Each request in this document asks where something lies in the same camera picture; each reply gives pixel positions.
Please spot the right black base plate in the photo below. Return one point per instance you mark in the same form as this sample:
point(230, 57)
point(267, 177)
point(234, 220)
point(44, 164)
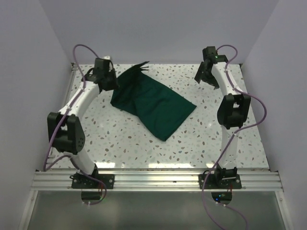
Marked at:
point(228, 183)

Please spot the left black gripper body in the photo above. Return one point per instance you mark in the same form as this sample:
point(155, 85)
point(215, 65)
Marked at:
point(112, 77)

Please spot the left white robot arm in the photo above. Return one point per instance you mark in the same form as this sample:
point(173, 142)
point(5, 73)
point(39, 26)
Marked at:
point(65, 131)

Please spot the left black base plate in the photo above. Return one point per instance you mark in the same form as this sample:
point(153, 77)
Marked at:
point(80, 181)

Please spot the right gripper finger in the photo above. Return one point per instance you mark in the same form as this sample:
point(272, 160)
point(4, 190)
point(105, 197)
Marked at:
point(200, 75)
point(213, 82)

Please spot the aluminium front rail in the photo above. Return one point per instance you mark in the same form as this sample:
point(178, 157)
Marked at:
point(160, 180)

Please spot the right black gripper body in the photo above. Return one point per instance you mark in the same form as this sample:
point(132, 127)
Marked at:
point(206, 74)

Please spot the dark green surgical cloth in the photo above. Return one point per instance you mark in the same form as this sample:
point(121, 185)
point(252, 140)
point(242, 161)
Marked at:
point(161, 110)

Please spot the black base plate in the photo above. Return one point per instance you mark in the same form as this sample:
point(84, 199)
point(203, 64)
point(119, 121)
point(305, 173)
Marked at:
point(80, 181)
point(228, 183)

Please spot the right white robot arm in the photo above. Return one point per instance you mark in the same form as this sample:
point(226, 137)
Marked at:
point(232, 112)

